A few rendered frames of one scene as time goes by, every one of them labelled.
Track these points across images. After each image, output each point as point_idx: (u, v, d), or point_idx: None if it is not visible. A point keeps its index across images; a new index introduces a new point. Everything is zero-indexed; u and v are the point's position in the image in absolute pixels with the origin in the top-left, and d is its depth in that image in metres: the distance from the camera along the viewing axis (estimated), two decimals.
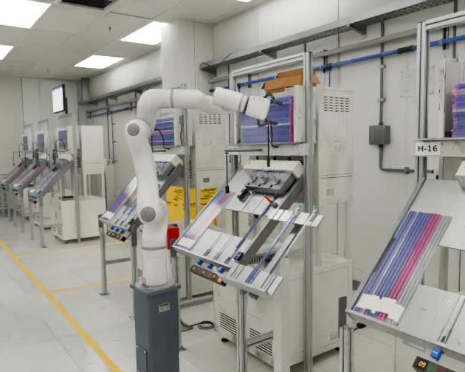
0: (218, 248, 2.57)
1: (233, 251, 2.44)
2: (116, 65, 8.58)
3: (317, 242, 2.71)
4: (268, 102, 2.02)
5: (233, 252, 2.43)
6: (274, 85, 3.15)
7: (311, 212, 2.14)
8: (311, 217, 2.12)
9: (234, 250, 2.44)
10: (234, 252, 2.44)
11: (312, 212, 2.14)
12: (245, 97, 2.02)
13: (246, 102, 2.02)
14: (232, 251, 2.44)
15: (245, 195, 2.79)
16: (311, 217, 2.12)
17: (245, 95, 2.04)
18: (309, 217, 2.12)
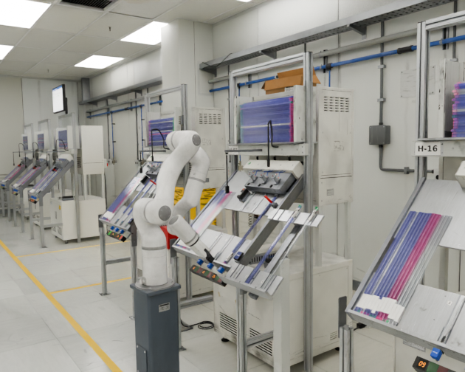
0: (218, 248, 2.57)
1: (229, 255, 2.43)
2: (116, 65, 8.58)
3: (317, 242, 2.71)
4: None
5: (229, 256, 2.42)
6: (274, 85, 3.15)
7: (311, 212, 2.14)
8: (311, 217, 2.12)
9: (230, 255, 2.43)
10: (230, 255, 2.43)
11: (312, 212, 2.14)
12: None
13: None
14: (229, 255, 2.43)
15: (245, 195, 2.79)
16: (311, 217, 2.12)
17: None
18: (309, 217, 2.12)
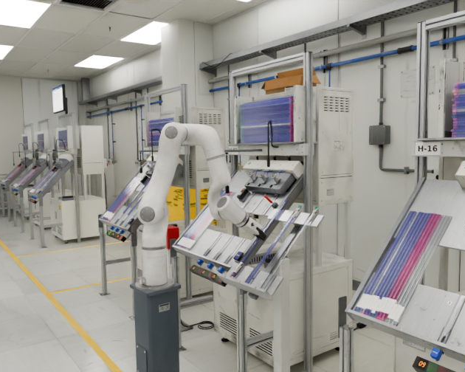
0: (218, 248, 2.57)
1: (238, 266, 2.15)
2: (116, 65, 8.58)
3: (317, 242, 2.71)
4: (256, 234, 2.16)
5: (238, 267, 2.14)
6: (274, 85, 3.15)
7: (311, 212, 2.14)
8: (311, 217, 2.12)
9: (240, 265, 2.15)
10: (240, 266, 2.15)
11: (312, 212, 2.14)
12: (241, 224, 2.11)
13: (240, 225, 2.13)
14: (238, 266, 2.15)
15: (245, 195, 2.79)
16: (311, 217, 2.12)
17: (243, 221, 2.10)
18: (309, 217, 2.12)
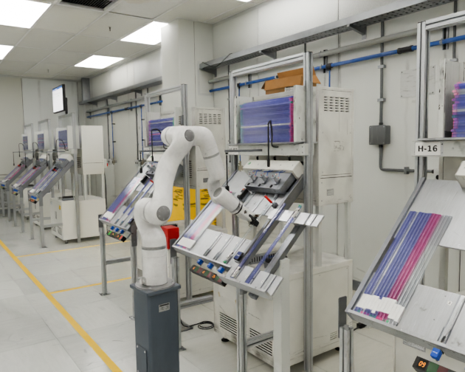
0: (218, 248, 2.57)
1: (236, 270, 2.14)
2: (116, 65, 8.58)
3: (317, 242, 2.71)
4: (249, 221, 2.45)
5: (236, 271, 2.13)
6: (274, 85, 3.15)
7: (228, 256, 2.42)
8: (229, 252, 2.44)
9: (238, 269, 2.14)
10: (238, 271, 2.14)
11: (228, 256, 2.42)
12: (235, 212, 2.40)
13: (234, 212, 2.42)
14: (235, 270, 2.14)
15: (245, 195, 2.79)
16: (229, 252, 2.44)
17: (237, 209, 2.39)
18: (231, 252, 2.43)
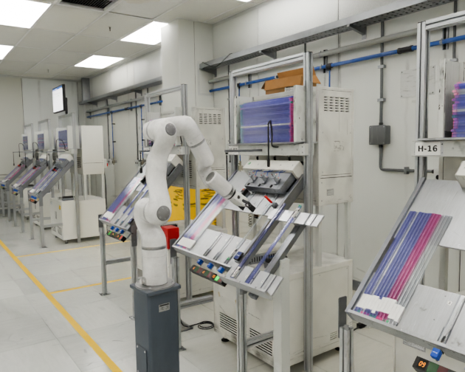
0: (218, 248, 2.57)
1: (236, 270, 2.14)
2: (116, 65, 8.58)
3: (317, 242, 2.71)
4: (243, 206, 2.42)
5: (236, 271, 2.13)
6: (274, 85, 3.15)
7: (232, 254, 2.43)
8: (233, 249, 2.45)
9: (238, 269, 2.14)
10: (238, 271, 2.14)
11: (231, 254, 2.43)
12: (228, 197, 2.37)
13: (227, 197, 2.39)
14: (235, 270, 2.14)
15: (245, 195, 2.79)
16: (233, 249, 2.45)
17: (230, 194, 2.36)
18: (234, 249, 2.44)
